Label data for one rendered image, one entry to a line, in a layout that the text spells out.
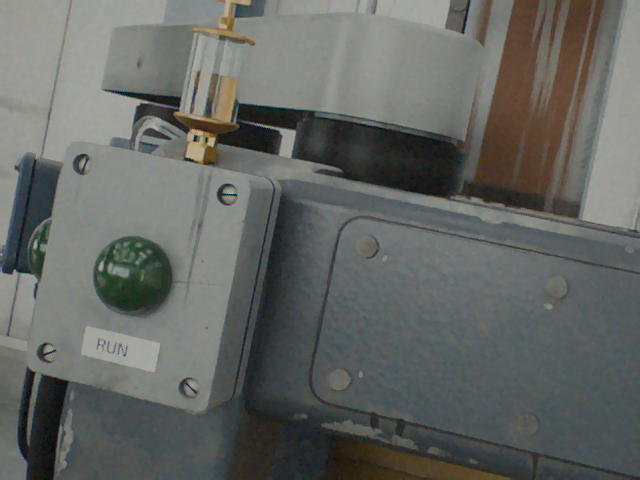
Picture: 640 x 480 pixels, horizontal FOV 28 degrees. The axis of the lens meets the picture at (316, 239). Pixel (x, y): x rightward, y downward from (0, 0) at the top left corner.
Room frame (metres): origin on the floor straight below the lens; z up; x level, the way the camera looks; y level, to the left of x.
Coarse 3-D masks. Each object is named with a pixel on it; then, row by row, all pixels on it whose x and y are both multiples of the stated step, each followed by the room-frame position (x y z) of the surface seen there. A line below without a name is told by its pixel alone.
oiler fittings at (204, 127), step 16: (224, 0) 0.56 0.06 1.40; (240, 0) 0.56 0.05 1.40; (224, 16) 0.56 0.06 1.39; (192, 32) 0.56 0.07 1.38; (208, 32) 0.55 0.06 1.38; (224, 32) 0.55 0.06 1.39; (176, 112) 0.56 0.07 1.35; (192, 128) 0.56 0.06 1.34; (208, 128) 0.55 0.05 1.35; (224, 128) 0.56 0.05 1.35; (192, 144) 0.56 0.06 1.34; (208, 144) 0.56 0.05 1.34; (208, 160) 0.56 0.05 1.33
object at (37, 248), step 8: (48, 224) 0.50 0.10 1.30; (40, 232) 0.50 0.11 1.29; (48, 232) 0.50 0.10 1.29; (32, 240) 0.50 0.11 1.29; (40, 240) 0.50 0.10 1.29; (48, 240) 0.50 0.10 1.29; (32, 248) 0.50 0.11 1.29; (40, 248) 0.50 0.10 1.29; (32, 256) 0.50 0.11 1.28; (40, 256) 0.50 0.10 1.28; (32, 264) 0.50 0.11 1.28; (40, 264) 0.50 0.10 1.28; (32, 272) 0.50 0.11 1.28; (40, 272) 0.50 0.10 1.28; (40, 280) 0.50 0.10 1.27
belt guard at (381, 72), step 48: (144, 48) 0.93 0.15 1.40; (288, 48) 0.69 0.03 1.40; (336, 48) 0.64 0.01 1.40; (384, 48) 0.63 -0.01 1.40; (432, 48) 0.63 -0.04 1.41; (480, 48) 0.65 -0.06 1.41; (144, 96) 1.10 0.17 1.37; (240, 96) 0.74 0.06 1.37; (288, 96) 0.68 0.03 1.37; (336, 96) 0.64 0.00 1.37; (384, 96) 0.63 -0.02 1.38; (432, 96) 0.63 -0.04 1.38
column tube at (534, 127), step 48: (480, 0) 1.00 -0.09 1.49; (528, 0) 0.99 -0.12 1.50; (576, 0) 0.99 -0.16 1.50; (624, 0) 1.00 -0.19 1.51; (528, 48) 0.99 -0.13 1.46; (576, 48) 0.98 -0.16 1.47; (480, 96) 1.00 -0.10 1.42; (528, 96) 0.99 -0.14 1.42; (576, 96) 0.98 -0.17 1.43; (480, 144) 1.00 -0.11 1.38; (528, 144) 0.99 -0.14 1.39; (576, 144) 0.98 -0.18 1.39; (480, 192) 1.00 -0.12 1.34; (528, 192) 0.99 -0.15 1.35; (576, 192) 0.98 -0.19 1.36
